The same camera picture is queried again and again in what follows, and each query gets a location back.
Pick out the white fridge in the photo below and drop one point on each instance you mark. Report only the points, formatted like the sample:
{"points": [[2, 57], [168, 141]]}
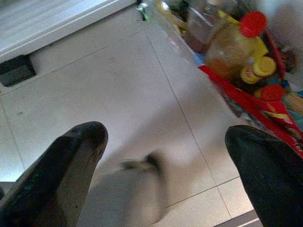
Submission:
{"points": [[47, 23]]}

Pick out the dark brown clear jar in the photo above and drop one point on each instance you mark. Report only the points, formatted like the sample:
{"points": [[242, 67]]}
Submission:
{"points": [[198, 33]]}

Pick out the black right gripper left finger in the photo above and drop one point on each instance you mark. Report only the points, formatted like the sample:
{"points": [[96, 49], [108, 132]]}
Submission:
{"points": [[54, 175]]}

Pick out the clear plastic bottle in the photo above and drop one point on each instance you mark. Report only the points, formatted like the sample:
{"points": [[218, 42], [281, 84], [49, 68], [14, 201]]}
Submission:
{"points": [[217, 7]]}

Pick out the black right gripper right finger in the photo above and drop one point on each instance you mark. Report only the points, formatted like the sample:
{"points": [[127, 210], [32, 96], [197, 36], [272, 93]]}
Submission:
{"points": [[272, 179]]}

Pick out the yellow packet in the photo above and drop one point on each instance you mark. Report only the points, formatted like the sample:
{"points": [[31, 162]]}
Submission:
{"points": [[175, 19]]}

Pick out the grey robot leg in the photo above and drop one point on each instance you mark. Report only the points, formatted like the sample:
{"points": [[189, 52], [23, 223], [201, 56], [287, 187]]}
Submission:
{"points": [[127, 194]]}

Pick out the red shopping bag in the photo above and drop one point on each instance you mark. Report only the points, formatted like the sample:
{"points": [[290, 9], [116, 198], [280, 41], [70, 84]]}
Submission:
{"points": [[239, 94]]}

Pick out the green packet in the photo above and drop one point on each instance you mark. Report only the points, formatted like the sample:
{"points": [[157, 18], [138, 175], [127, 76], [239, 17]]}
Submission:
{"points": [[144, 11]]}

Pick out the amber oil bottle red cap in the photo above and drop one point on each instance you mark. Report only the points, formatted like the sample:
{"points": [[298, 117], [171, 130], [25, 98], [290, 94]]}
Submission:
{"points": [[229, 49]]}

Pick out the small red cap bottle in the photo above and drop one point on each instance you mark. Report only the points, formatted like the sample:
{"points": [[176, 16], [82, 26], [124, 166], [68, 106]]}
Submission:
{"points": [[272, 92]]}

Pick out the yellow lid jar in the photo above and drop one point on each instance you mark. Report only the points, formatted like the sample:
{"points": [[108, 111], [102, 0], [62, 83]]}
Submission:
{"points": [[262, 68]]}

